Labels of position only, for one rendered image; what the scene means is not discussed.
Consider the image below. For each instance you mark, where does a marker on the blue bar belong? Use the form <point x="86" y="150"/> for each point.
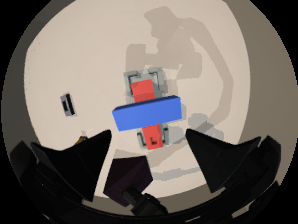
<point x="147" y="112"/>

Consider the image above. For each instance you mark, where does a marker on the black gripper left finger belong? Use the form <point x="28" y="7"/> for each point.
<point x="79" y="166"/>

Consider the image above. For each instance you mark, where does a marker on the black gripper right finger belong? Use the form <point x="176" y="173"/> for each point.
<point x="218" y="160"/>

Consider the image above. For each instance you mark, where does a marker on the red tapered block with sockets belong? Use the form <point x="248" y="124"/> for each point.
<point x="142" y="91"/>

